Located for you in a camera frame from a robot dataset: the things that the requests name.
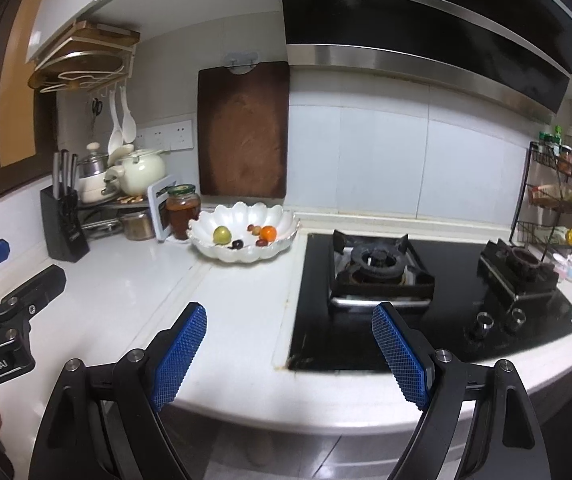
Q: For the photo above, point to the black scissors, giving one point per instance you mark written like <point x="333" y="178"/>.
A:
<point x="96" y="106"/>

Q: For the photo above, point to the cream saucepan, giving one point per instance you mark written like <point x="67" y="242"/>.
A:
<point x="95" y="190"/>

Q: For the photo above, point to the white pot rack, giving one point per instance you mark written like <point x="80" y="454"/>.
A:
<point x="158" y="210"/>

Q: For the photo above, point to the small steel pot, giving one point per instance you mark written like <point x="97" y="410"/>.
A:
<point x="137" y="227"/>

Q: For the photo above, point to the metal stove knob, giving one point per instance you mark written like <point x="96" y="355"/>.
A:
<point x="484" y="324"/>
<point x="518" y="320"/>

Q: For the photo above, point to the white scalloped bowl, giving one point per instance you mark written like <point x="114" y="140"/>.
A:
<point x="200" y="230"/>

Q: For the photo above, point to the glass jar green lid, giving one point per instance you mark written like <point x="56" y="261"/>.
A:
<point x="183" y="215"/>

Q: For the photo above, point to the dark purple plum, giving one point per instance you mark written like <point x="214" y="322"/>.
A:
<point x="237" y="244"/>

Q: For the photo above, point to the black glass gas cooktop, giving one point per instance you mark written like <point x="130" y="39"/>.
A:
<point x="456" y="305"/>

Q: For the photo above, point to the black knife block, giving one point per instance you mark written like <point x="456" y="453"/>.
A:
<point x="65" y="230"/>

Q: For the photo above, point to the wooden trivet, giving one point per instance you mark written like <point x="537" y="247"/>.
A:
<point x="130" y="198"/>

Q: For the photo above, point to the steel frying pan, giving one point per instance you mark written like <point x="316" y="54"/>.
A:
<point x="100" y="228"/>

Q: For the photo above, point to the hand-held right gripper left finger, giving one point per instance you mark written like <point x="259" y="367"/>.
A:
<point x="180" y="355"/>

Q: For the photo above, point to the wooden cutting board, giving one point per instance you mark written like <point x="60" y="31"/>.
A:
<point x="243" y="130"/>

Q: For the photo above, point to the cream ceramic pot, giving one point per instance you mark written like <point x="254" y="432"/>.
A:
<point x="143" y="172"/>

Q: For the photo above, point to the black range hood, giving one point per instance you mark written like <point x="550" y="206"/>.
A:
<point x="416" y="20"/>

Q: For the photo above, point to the row of condiment bottles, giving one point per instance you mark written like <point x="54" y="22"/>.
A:
<point x="566" y="157"/>

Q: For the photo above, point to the small white container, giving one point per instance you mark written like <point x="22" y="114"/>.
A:
<point x="571" y="267"/>

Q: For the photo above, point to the white wall socket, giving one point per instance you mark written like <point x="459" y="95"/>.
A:
<point x="178" y="135"/>
<point x="149" y="140"/>

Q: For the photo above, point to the green apple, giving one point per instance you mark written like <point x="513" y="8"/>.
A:
<point x="221" y="235"/>

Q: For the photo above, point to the round wooden board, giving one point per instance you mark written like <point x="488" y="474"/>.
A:
<point x="75" y="72"/>

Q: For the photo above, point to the white plastic spoon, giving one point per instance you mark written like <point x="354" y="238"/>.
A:
<point x="128" y="127"/>
<point x="114" y="137"/>

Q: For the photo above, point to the rectangular wooden board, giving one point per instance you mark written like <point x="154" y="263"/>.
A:
<point x="110" y="35"/>

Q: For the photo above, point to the orange mandarin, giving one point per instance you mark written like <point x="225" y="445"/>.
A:
<point x="268" y="232"/>

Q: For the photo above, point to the white wall hook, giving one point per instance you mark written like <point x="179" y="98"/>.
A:
<point x="241" y="60"/>

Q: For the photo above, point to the black burner grate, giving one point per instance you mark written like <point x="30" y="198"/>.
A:
<point x="381" y="270"/>
<point x="521" y="270"/>

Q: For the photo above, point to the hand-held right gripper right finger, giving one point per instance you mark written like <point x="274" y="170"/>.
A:
<point x="401" y="355"/>

